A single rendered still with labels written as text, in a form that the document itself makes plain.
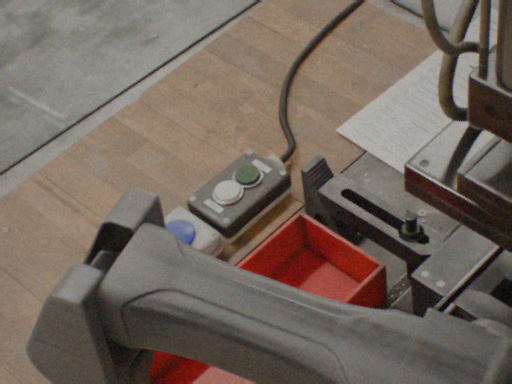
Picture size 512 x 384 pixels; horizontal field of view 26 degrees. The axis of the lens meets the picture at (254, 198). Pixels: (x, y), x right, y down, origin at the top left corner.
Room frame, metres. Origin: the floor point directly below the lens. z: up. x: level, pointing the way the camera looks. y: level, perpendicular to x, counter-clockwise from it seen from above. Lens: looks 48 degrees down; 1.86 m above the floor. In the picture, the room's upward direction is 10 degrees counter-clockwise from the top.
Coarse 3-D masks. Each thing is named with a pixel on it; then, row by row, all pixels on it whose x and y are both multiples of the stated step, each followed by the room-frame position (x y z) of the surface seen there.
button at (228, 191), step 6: (222, 186) 0.87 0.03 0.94; (228, 186) 0.87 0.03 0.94; (234, 186) 0.87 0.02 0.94; (216, 192) 0.87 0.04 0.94; (222, 192) 0.86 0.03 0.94; (228, 192) 0.86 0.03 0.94; (234, 192) 0.86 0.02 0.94; (240, 192) 0.86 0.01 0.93; (222, 198) 0.85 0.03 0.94; (228, 198) 0.85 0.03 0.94; (234, 198) 0.85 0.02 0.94
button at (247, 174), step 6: (240, 168) 0.90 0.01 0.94; (246, 168) 0.89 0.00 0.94; (252, 168) 0.89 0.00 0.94; (258, 168) 0.89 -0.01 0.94; (234, 174) 0.89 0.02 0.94; (240, 174) 0.89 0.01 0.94; (246, 174) 0.88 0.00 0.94; (252, 174) 0.88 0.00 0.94; (258, 174) 0.88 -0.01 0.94; (240, 180) 0.88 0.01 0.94; (246, 180) 0.88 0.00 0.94; (252, 180) 0.87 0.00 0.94; (258, 180) 0.88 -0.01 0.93
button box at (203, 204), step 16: (336, 16) 1.17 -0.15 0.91; (320, 32) 1.14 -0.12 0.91; (304, 48) 1.12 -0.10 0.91; (288, 80) 1.06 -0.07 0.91; (288, 128) 0.98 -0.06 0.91; (288, 144) 0.95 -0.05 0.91; (240, 160) 0.92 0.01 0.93; (256, 160) 0.91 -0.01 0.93; (272, 160) 0.91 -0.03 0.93; (224, 176) 0.90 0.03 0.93; (272, 176) 0.88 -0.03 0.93; (288, 176) 0.88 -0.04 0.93; (208, 192) 0.87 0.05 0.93; (256, 192) 0.86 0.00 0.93; (272, 192) 0.86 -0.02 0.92; (288, 192) 0.88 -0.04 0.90; (192, 208) 0.86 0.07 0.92; (208, 208) 0.85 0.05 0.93; (224, 208) 0.85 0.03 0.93; (240, 208) 0.84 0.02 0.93; (256, 208) 0.85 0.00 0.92; (208, 224) 0.84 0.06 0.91; (224, 224) 0.82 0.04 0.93; (240, 224) 0.83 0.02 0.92; (224, 240) 0.82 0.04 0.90
